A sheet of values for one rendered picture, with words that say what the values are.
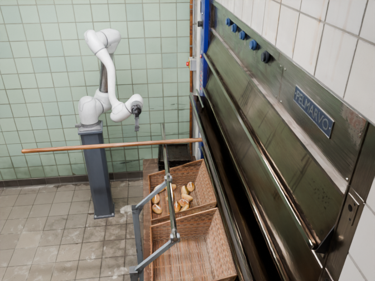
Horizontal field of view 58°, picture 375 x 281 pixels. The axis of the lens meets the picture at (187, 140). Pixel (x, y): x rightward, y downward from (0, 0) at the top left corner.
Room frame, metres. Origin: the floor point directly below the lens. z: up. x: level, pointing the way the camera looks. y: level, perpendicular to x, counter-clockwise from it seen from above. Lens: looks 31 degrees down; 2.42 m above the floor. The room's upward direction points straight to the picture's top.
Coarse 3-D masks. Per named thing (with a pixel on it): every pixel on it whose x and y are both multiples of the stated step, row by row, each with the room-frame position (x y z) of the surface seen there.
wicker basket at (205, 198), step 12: (180, 168) 2.33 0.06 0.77; (192, 168) 2.34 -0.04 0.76; (204, 168) 2.24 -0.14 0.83; (156, 180) 2.30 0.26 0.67; (180, 180) 2.33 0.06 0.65; (192, 180) 2.34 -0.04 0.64; (204, 180) 2.15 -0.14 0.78; (180, 192) 2.23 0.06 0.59; (192, 192) 2.24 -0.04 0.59; (204, 192) 2.07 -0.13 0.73; (168, 204) 2.09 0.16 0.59; (192, 204) 2.09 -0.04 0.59; (204, 204) 1.81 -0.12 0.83; (216, 204) 1.82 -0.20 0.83; (156, 216) 1.94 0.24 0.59; (168, 216) 1.77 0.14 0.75; (180, 216) 1.79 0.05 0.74; (204, 216) 1.81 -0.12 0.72; (168, 228) 1.77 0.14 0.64
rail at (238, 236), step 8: (192, 96) 2.30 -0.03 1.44; (200, 120) 1.91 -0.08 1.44; (200, 128) 1.83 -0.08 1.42; (208, 144) 1.62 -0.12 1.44; (208, 152) 1.55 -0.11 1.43; (216, 168) 1.39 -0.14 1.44; (216, 176) 1.33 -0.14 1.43; (224, 192) 1.20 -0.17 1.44; (224, 200) 1.15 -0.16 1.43; (232, 216) 1.04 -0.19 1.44; (232, 224) 1.00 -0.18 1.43; (240, 240) 0.91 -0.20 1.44; (240, 248) 0.88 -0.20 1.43; (248, 264) 0.80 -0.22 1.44; (248, 272) 0.77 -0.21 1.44
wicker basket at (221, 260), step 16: (160, 224) 1.70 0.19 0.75; (176, 224) 1.72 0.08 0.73; (192, 224) 1.73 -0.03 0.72; (208, 224) 1.74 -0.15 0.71; (160, 240) 1.70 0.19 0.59; (192, 240) 1.70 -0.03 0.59; (208, 240) 1.68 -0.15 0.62; (224, 240) 1.48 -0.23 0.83; (160, 256) 1.56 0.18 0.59; (208, 256) 1.56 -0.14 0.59; (224, 256) 1.39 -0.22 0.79; (160, 272) 1.44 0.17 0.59; (176, 272) 1.44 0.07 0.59; (192, 272) 1.44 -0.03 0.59; (208, 272) 1.44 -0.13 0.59; (224, 272) 1.32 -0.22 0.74
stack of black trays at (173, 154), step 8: (160, 144) 2.68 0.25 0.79; (168, 144) 2.68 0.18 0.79; (176, 144) 2.69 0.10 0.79; (184, 144) 2.69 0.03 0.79; (160, 152) 2.57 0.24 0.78; (168, 152) 2.57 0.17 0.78; (176, 152) 2.57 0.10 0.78; (184, 152) 2.57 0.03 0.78; (160, 160) 2.42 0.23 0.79; (176, 160) 2.42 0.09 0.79; (184, 160) 2.42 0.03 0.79; (160, 168) 2.42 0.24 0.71; (184, 168) 2.43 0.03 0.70; (160, 176) 2.41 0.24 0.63
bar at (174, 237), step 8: (168, 160) 1.86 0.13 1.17; (168, 168) 1.76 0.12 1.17; (168, 176) 1.67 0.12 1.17; (168, 184) 1.60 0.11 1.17; (152, 192) 1.66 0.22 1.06; (168, 192) 1.52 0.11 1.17; (144, 200) 1.65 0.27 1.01; (168, 200) 1.46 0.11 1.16; (136, 208) 1.64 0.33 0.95; (136, 216) 1.63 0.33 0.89; (136, 224) 1.63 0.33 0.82; (136, 232) 1.63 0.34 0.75; (176, 232) 1.21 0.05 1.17; (136, 240) 1.62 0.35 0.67; (176, 240) 1.18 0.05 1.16; (136, 248) 1.62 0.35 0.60; (160, 248) 1.19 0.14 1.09; (168, 248) 1.18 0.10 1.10; (152, 256) 1.17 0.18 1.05; (144, 264) 1.17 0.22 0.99; (136, 272) 1.15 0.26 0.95; (136, 280) 1.15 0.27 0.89
